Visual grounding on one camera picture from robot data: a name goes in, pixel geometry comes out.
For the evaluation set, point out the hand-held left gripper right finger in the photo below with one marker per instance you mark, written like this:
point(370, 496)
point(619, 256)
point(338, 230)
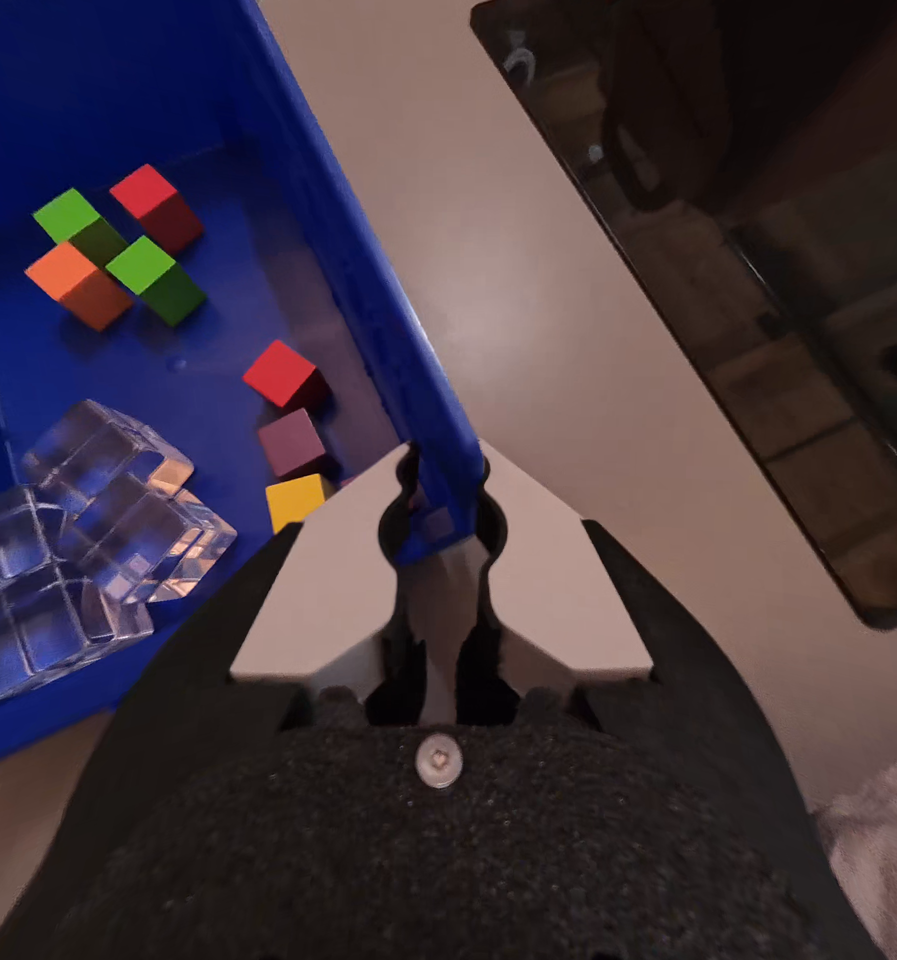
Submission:
point(561, 592)

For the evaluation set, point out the grey-topped wooden desk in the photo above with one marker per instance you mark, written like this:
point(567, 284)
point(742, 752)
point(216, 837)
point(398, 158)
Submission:
point(531, 300)

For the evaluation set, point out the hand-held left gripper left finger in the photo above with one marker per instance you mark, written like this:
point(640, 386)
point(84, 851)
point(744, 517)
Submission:
point(321, 592)

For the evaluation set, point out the white fuzzy cloth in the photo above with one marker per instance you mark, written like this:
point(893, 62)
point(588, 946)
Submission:
point(883, 847)

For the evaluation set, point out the green wooden cube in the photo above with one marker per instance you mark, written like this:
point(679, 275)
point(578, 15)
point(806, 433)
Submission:
point(70, 214)
point(145, 266)

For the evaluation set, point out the black glossy board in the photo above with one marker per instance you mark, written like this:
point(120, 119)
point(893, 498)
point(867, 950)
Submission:
point(756, 225)

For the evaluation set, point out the red wooden cube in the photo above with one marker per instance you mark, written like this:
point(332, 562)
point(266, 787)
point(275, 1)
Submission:
point(280, 371)
point(148, 191)

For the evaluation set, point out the clear acrylic cube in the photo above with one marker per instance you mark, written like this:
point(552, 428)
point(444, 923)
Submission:
point(10, 540)
point(103, 450)
point(43, 645)
point(156, 540)

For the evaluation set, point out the purple wooden cube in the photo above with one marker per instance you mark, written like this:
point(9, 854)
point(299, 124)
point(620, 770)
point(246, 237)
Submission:
point(291, 442)

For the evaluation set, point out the yellow wooden cube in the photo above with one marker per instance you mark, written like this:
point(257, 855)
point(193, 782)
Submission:
point(295, 499)

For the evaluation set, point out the orange wooden cube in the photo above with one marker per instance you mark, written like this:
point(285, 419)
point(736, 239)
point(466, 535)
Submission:
point(66, 274)

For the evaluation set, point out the blue plastic bin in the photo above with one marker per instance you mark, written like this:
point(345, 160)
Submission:
point(118, 75)

